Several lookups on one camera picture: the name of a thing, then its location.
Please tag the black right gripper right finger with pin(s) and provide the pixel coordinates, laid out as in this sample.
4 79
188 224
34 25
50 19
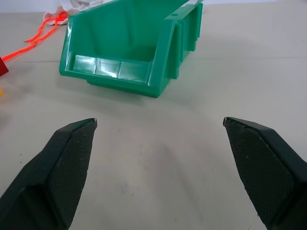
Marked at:
266 172

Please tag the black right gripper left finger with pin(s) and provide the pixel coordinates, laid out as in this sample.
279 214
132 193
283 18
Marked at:
57 172

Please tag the red object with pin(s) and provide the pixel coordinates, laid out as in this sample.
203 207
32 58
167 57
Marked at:
3 68

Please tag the white cloth bag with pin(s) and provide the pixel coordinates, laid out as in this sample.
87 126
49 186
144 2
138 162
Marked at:
69 9

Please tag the green plastic storage bin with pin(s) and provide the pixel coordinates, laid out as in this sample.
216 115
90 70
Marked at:
124 40

